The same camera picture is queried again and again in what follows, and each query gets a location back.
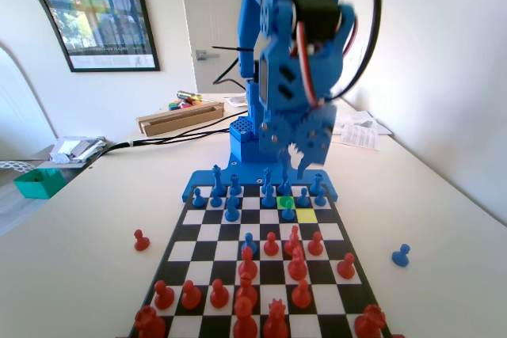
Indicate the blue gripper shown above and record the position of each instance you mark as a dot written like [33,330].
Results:
[306,138]

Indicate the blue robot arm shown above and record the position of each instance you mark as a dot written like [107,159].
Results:
[249,17]

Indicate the blue chess queen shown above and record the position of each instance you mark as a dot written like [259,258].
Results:
[268,176]

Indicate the blue chess rook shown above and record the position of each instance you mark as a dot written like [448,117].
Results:
[315,184]
[235,181]

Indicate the blue chess pawn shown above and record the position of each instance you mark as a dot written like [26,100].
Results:
[198,199]
[321,199]
[249,245]
[216,200]
[288,213]
[303,197]
[401,257]

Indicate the blue chess king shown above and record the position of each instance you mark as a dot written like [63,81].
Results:
[217,179]

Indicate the red chess pawn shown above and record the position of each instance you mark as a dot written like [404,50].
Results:
[301,297]
[140,242]
[346,268]
[271,247]
[191,298]
[219,297]
[315,247]
[163,298]

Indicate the red chess bishop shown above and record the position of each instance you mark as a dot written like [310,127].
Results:
[248,266]
[247,288]

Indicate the red chess queen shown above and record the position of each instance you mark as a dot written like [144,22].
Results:
[276,324]

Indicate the red chess rook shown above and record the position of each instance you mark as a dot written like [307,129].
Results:
[370,324]
[150,326]

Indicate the printed instruction leaflet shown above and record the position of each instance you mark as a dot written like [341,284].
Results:
[356,136]

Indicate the printed paper sheet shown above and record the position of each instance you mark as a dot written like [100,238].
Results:
[235,101]

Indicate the white paper sheet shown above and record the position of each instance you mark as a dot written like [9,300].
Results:
[368,117]

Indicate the yellow green tube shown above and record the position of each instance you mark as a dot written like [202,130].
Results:
[188,96]

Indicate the long cardboard box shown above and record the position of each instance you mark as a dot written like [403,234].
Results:
[178,122]

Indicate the colourful marker pack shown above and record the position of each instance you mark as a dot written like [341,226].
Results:
[178,106]

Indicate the black white chessboard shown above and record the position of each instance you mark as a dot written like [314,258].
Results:
[222,251]

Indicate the white door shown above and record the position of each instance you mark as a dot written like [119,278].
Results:
[214,17]

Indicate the silver foil packaging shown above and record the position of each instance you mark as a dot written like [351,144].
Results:
[75,148]

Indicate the black framed map poster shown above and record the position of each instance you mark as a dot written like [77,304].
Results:
[99,5]

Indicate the green plastic bin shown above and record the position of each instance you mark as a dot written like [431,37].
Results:
[39,187]

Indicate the white curved furniture panel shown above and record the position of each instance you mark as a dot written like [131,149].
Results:
[24,77]

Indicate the grey dotted fabric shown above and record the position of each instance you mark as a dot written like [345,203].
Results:
[14,165]

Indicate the blue arm base plate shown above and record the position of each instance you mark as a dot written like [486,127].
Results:
[202,179]

